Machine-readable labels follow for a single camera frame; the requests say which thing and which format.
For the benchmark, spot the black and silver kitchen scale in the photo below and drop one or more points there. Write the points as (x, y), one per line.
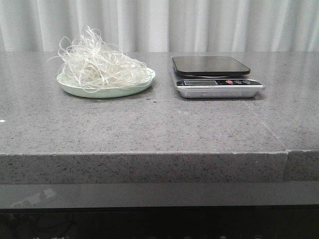
(211, 77)

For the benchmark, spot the pale green round plate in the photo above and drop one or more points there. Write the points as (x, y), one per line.
(72, 87)

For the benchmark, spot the white pleated curtain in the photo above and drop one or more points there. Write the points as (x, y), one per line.
(164, 25)

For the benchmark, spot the white vermicelli noodle bundle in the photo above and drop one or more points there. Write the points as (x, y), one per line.
(92, 65)

